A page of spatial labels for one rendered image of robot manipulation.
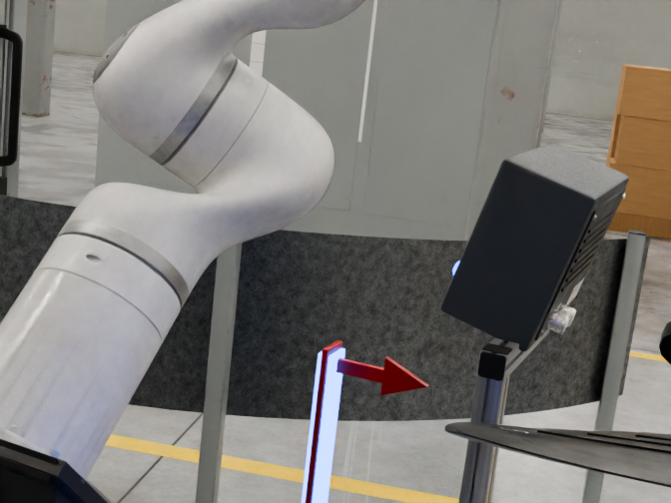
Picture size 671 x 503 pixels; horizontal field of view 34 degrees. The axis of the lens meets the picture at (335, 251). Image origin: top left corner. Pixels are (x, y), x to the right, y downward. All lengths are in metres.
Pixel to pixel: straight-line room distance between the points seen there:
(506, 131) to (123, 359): 3.95
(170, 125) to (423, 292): 1.42
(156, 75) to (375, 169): 5.63
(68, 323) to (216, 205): 0.16
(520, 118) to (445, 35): 1.81
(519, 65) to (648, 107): 3.88
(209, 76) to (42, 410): 0.32
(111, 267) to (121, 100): 0.16
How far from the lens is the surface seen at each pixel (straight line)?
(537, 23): 4.74
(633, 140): 8.56
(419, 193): 6.56
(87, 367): 0.87
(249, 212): 0.95
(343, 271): 2.26
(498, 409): 1.21
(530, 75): 4.74
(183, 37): 0.97
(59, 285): 0.89
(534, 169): 1.22
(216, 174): 0.99
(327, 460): 0.70
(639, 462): 0.60
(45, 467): 0.77
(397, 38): 6.51
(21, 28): 2.71
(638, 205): 8.63
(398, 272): 2.30
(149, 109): 0.97
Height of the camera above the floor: 1.39
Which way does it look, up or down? 12 degrees down
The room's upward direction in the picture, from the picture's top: 6 degrees clockwise
